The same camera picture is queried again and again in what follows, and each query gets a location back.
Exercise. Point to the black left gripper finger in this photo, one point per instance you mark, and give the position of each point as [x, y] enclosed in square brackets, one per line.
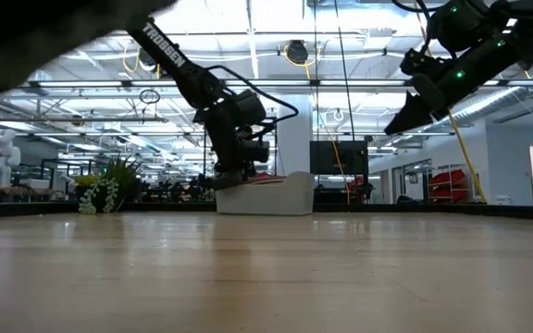
[227, 181]

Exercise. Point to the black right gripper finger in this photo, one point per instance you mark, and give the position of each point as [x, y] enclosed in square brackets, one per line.
[410, 118]

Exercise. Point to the red measuring cup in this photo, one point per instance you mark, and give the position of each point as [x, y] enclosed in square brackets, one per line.
[266, 178]

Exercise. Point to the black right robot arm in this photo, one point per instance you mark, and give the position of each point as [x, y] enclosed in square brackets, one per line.
[525, 23]

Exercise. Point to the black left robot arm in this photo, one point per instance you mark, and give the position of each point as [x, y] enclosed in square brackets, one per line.
[169, 51]

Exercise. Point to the grey plastic basket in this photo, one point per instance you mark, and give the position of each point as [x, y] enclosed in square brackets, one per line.
[266, 199]

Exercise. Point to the white pillar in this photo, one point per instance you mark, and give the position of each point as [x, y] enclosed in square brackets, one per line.
[296, 139]

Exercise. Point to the red storage bin shelf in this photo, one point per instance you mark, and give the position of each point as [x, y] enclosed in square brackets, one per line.
[449, 180]

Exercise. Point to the black monitor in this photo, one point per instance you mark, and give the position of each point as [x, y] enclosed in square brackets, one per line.
[338, 159]

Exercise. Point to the artificial succulent plant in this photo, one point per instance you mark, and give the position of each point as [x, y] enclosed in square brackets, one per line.
[104, 189]

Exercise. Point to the white robot figure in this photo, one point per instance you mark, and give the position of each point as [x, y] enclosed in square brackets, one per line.
[0, 157]

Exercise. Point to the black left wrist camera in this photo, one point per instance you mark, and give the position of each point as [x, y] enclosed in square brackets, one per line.
[255, 150]

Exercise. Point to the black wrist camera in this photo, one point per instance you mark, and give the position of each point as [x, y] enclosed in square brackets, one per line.
[255, 150]
[417, 62]

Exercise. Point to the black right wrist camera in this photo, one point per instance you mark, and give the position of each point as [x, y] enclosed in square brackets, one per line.
[417, 62]

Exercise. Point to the black aluminium table frame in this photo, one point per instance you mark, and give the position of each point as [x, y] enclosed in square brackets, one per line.
[433, 210]

